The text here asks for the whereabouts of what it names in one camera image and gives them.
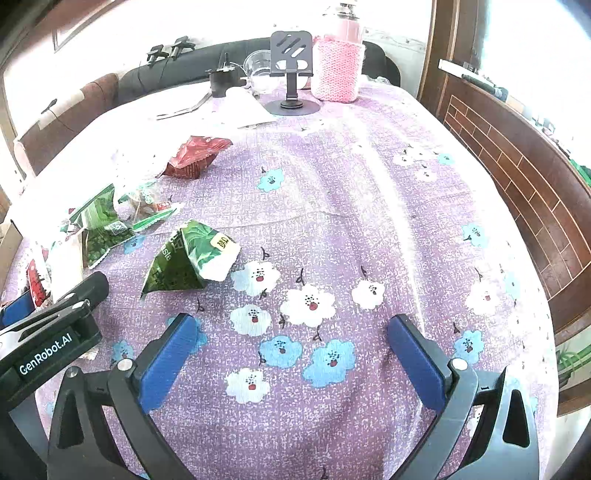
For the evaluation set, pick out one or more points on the cream tube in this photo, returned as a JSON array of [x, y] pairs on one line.
[[254, 110]]

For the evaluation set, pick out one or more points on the black pot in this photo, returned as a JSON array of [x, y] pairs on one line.
[[220, 81]]

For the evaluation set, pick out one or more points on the green pea snack packet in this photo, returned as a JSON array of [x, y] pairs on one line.
[[184, 263]]

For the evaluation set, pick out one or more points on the green striped snack packet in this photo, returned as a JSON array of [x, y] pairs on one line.
[[104, 226]]

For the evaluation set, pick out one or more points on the black clamp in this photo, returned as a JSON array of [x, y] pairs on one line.
[[156, 53], [181, 46]]

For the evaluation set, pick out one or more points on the brown wooden cabinet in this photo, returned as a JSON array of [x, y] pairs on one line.
[[517, 184]]

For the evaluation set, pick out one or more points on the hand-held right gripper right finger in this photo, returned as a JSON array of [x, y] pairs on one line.
[[415, 364]]

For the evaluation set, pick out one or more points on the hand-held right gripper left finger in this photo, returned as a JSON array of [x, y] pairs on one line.
[[168, 364]]

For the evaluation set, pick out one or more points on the red-brown foil snack packet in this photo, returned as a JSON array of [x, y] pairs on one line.
[[194, 157]]

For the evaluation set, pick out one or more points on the brown armchair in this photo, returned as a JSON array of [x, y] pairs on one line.
[[87, 106]]

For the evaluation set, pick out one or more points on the clear glass bowl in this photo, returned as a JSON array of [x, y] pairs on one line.
[[258, 64]]

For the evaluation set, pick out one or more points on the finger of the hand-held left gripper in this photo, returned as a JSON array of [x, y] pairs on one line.
[[85, 288], [18, 309]]

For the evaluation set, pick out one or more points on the black phone stand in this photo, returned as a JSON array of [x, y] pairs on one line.
[[291, 60]]

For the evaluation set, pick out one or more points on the brown cardboard box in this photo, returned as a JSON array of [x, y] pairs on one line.
[[9, 254]]

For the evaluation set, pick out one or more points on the purple floral tablecloth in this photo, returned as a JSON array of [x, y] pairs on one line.
[[369, 230]]

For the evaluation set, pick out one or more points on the black sofa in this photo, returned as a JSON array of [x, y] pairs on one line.
[[194, 64]]

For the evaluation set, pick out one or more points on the pink bottle with knit sleeve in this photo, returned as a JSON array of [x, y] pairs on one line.
[[337, 69]]

